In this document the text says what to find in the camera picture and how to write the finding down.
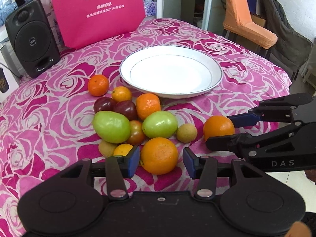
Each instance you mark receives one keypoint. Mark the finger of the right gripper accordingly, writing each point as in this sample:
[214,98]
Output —
[291,108]
[296,137]

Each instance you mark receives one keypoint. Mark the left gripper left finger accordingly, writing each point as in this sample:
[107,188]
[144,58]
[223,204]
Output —
[115,169]

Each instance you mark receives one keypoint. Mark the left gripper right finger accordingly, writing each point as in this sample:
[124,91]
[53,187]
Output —
[206,169]

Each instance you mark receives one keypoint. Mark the tan longan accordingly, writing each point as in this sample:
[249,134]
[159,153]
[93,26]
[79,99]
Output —
[106,149]
[187,133]

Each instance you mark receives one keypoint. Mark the red yellow cherry tomato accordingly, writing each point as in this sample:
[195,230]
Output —
[137,136]

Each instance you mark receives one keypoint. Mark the large green fruit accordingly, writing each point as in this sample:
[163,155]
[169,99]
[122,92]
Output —
[112,127]

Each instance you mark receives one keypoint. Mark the large orange front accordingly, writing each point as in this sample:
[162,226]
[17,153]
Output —
[159,156]

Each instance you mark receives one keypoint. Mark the dark red plum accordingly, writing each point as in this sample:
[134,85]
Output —
[104,104]
[128,109]

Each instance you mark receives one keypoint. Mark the small yellow orange fruit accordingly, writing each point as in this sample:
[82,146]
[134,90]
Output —
[122,149]

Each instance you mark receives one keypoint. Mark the mandarin orange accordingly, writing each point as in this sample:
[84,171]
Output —
[147,104]
[98,85]

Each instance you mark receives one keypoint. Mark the dark jacket on chair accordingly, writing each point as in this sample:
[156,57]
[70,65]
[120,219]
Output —
[291,49]

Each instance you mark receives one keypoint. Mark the small yellow kumquat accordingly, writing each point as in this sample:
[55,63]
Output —
[121,94]

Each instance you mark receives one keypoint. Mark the pink rose tablecloth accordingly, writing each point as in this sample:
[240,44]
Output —
[46,124]

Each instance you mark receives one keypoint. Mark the orange covered chair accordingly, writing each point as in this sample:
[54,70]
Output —
[238,21]

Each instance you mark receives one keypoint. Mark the white porcelain plate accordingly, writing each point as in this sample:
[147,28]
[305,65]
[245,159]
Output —
[171,71]

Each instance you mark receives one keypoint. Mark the white coffee cup box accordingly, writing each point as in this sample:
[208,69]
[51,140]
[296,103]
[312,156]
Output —
[9,82]

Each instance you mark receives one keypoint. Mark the black speaker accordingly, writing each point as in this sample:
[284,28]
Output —
[31,37]

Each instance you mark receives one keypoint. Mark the pink tote bag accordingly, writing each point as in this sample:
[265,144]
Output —
[83,22]

